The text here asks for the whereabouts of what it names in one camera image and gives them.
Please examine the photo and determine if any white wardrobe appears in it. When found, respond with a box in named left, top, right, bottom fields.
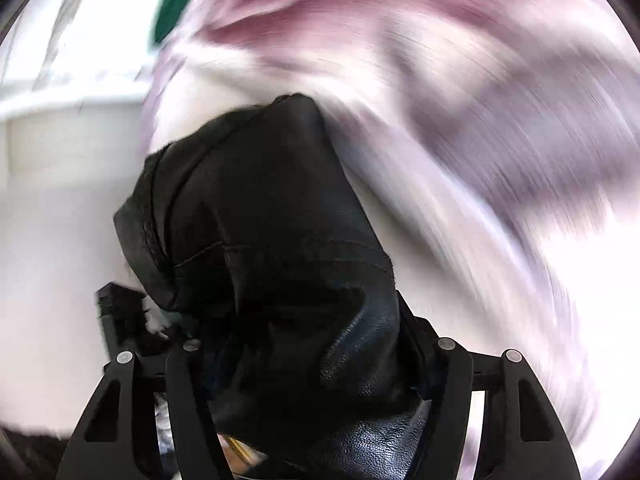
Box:
left=0, top=0, right=173, bottom=431

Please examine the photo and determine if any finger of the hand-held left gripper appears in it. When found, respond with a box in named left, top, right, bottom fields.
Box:
left=96, top=282, right=171, bottom=357

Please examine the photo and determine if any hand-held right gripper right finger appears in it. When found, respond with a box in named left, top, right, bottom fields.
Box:
left=395, top=290, right=583, bottom=480

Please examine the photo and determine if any green garment with white stripes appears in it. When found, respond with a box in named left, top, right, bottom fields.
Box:
left=152, top=0, right=210, bottom=47

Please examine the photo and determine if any black leather jacket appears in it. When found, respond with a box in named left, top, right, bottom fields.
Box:
left=114, top=92, right=437, bottom=480

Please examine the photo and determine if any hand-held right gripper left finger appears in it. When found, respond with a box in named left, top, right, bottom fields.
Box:
left=55, top=339, right=223, bottom=480

